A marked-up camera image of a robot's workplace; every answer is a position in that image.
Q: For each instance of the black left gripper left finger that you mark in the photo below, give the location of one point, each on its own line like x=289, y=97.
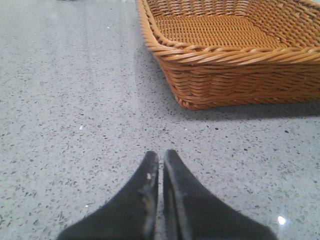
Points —
x=129, y=215

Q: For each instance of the brown wicker basket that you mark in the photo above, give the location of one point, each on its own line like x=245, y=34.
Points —
x=217, y=53

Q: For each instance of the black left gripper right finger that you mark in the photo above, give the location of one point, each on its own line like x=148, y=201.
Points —
x=192, y=212

